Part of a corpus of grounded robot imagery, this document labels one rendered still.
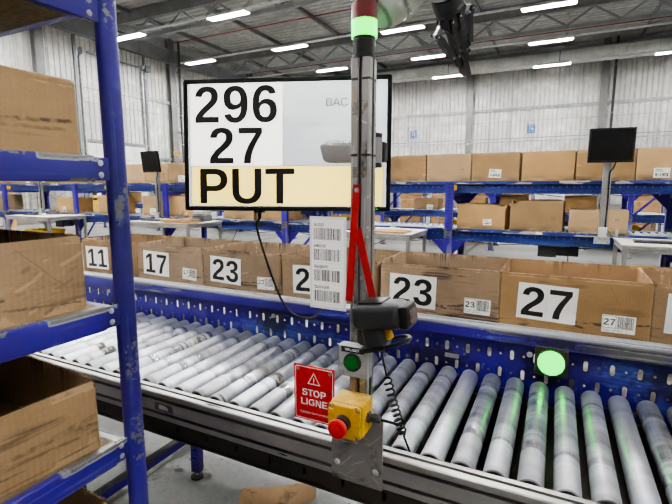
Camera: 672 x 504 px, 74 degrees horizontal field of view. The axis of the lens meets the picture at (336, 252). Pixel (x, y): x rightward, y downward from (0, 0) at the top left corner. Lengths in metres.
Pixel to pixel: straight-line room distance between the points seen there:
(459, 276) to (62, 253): 1.12
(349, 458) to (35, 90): 0.87
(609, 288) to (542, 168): 4.57
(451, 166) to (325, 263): 5.21
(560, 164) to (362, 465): 5.22
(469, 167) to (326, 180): 5.07
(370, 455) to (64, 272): 0.69
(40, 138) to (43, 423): 0.35
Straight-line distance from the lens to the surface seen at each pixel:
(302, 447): 1.13
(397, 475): 1.05
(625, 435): 1.27
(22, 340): 0.63
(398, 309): 0.83
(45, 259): 0.67
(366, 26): 0.94
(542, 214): 5.70
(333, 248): 0.93
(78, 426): 0.73
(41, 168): 0.63
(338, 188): 1.02
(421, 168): 6.18
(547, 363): 1.43
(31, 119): 0.66
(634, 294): 1.47
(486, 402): 1.29
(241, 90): 1.10
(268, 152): 1.06
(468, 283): 1.47
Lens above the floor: 1.30
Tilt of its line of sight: 8 degrees down
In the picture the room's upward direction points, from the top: straight up
